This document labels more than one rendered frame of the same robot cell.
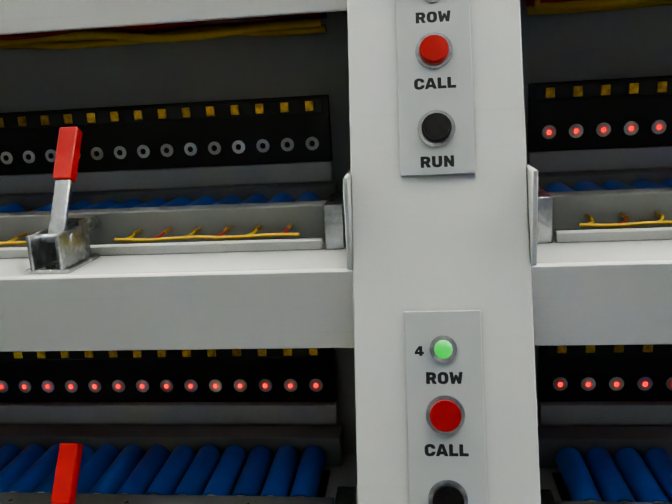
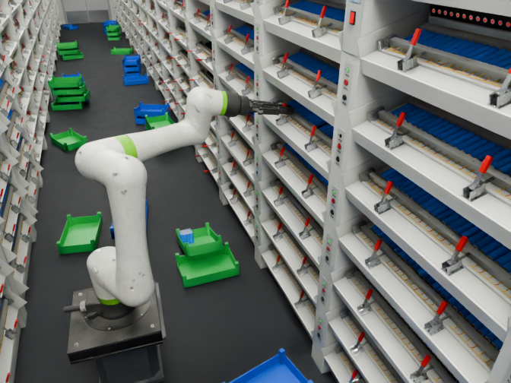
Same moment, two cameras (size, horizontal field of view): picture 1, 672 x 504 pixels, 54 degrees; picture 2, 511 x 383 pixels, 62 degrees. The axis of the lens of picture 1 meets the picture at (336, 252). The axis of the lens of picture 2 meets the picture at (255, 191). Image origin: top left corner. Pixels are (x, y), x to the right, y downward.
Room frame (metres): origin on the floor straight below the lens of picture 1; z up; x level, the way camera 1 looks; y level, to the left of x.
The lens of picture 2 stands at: (-0.42, -0.99, 1.53)
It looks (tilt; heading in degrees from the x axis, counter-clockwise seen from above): 30 degrees down; 63
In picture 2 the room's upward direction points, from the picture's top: straight up
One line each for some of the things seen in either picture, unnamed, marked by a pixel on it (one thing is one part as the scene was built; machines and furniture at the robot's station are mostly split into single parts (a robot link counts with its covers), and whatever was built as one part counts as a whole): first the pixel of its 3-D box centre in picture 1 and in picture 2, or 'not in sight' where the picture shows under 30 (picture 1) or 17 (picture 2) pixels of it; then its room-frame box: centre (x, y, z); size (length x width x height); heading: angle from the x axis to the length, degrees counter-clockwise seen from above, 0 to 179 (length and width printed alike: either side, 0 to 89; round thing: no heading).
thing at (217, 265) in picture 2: not in sight; (207, 264); (0.17, 0.72, 0.04); 0.30 x 0.20 x 0.08; 173
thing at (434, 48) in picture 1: (433, 51); not in sight; (0.35, -0.06, 1.01); 0.02 x 0.01 x 0.02; 83
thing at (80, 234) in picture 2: not in sight; (80, 232); (-0.39, 1.34, 0.04); 0.30 x 0.20 x 0.08; 73
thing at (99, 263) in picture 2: not in sight; (111, 275); (-0.34, 0.30, 0.50); 0.16 x 0.13 x 0.19; 112
